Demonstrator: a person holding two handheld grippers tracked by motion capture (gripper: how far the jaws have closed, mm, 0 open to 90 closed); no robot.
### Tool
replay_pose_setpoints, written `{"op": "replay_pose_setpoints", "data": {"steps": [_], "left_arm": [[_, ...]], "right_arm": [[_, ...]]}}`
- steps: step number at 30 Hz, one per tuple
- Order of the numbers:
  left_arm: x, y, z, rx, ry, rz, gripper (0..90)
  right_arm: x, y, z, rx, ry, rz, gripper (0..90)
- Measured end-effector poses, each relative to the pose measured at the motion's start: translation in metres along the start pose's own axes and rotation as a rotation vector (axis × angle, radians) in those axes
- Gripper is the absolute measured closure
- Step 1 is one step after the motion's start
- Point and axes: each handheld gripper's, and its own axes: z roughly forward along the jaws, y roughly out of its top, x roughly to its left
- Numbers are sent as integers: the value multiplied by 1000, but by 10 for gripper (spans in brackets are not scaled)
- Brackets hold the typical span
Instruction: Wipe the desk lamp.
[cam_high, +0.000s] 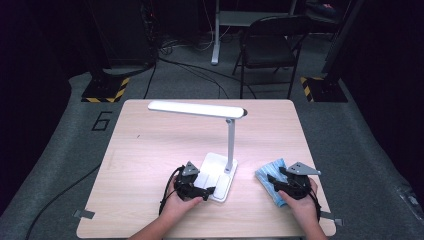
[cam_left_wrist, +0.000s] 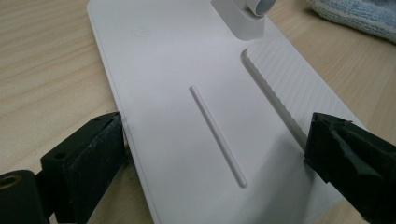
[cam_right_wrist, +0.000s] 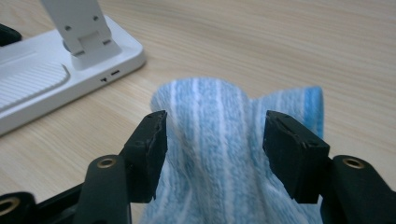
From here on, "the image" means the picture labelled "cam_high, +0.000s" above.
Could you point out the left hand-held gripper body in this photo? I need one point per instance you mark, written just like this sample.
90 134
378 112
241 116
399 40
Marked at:
188 185

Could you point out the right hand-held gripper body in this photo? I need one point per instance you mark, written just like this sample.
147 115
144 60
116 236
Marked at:
296 185

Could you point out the light blue towel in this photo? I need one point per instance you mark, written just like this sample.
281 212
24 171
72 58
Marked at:
266 173

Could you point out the white desk lamp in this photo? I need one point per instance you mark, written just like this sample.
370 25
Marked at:
200 109

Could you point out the person's right hand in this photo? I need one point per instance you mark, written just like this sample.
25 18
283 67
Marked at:
303 210

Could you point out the person's left hand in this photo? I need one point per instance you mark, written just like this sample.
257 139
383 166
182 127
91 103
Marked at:
176 208

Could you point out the grey tape piece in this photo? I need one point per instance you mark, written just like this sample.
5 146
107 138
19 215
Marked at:
333 220
84 214

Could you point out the black table grommet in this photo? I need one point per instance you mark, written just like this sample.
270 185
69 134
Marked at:
245 112

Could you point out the black stand with striped base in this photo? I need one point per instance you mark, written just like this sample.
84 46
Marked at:
103 88
325 89

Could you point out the black folding chair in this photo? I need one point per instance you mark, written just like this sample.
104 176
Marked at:
266 50

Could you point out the dark equipment cabinet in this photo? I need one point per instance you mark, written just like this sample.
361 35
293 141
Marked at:
126 33

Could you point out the white desk frame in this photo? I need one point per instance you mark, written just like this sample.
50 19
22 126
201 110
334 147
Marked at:
216 50

